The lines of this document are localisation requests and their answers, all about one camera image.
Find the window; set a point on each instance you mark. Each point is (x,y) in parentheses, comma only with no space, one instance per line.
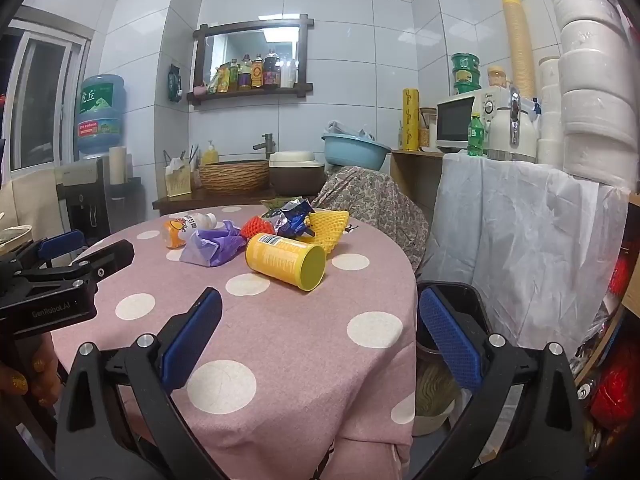
(42,100)

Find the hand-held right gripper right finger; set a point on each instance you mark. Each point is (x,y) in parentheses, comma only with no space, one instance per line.
(447,340)

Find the blue water jug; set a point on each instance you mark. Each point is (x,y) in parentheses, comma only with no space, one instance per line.
(100,115)

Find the red foam fruit net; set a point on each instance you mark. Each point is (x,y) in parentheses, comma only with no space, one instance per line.
(252,227)

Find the white sheet cover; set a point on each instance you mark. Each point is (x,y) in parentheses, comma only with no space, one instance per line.
(520,240)

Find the yellow soap pump bottle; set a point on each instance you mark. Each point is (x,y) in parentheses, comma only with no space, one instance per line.
(210,155)

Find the amber bottle with yellow label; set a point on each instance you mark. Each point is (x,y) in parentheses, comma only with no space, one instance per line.
(257,74)

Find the paper cup dispenser tube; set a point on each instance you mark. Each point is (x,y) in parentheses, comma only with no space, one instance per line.
(117,165)

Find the stack of large white bowls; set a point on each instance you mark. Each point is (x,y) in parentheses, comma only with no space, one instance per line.
(595,85)

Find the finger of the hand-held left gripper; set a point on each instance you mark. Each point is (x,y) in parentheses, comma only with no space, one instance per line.
(85,265)
(60,245)

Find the stack of small white containers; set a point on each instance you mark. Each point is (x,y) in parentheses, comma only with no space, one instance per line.
(550,110)

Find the wicker wash basin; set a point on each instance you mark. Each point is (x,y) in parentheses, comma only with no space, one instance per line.
(234,176)

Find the light wooden cabinet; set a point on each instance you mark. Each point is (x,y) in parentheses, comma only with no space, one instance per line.
(412,180)

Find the green soda bottle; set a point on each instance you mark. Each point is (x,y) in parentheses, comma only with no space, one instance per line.
(476,135)

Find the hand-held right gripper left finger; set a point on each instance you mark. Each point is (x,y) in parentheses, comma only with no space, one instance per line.
(192,340)

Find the white microwave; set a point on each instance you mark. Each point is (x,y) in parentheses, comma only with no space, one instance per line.
(455,122)

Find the yellow green seasoning packets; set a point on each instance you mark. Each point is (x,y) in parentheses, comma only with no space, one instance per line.
(219,81)

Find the purple plastic bag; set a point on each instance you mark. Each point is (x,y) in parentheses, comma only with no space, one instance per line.
(210,247)

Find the green hanging packet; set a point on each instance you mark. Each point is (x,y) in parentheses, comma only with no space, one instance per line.
(175,82)

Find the yellow tall canister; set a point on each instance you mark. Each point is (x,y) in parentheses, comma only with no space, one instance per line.
(411,120)

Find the dark soy sauce bottle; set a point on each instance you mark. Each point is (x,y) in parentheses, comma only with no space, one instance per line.
(271,70)

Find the person's left hand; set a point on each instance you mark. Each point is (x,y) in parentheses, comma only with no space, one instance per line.
(22,385)

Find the yellow tissue basket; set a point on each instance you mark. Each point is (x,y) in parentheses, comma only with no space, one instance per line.
(178,180)

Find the wooden framed mirror shelf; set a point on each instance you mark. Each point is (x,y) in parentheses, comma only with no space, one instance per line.
(225,47)

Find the floral cloth cover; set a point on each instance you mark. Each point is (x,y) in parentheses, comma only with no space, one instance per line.
(380,205)

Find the red net bag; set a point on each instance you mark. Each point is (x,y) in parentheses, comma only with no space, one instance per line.
(617,390)

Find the yellow cylindrical can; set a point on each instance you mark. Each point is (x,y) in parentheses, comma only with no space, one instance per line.
(280,260)

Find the blue foil snack wrapper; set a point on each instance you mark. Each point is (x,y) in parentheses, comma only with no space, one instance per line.
(290,220)

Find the white thermos jug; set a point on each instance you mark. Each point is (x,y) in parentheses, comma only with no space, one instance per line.
(500,135)

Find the dark brown trash bin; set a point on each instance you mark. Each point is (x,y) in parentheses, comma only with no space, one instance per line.
(470,305)

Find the stack of yellow paper cups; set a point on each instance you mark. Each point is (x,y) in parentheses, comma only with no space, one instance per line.
(517,45)

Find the yellow foam fruit net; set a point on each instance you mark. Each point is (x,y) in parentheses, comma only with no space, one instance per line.
(327,227)

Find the water dispenser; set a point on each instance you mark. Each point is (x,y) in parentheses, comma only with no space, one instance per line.
(80,195)

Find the dark wooden counter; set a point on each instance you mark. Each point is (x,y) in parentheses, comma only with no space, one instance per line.
(225,200)

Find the pink polka dot tablecloth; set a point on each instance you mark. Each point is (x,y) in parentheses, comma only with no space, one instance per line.
(280,320)

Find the grey crumpled cloth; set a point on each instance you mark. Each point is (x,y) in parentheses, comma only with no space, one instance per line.
(350,130)

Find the brown pot with white lid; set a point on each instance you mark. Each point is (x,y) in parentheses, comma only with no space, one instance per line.
(296,175)

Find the light blue plastic basin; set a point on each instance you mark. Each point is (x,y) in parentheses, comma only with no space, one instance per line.
(355,152)

